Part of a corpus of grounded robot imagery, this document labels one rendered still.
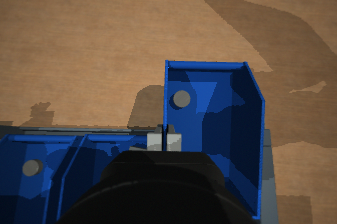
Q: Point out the grey round disc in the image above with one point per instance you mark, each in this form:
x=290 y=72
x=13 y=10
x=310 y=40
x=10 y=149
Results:
x=32 y=167
x=181 y=98

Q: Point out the grey metal shelf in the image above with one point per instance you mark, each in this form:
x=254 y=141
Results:
x=269 y=211

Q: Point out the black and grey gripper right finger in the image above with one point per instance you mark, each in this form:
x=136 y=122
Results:
x=173 y=140

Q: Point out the blue bin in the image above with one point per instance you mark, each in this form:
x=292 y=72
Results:
x=94 y=153
x=33 y=199
x=224 y=119

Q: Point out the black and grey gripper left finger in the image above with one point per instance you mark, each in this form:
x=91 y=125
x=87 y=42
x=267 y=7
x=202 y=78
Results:
x=155 y=139

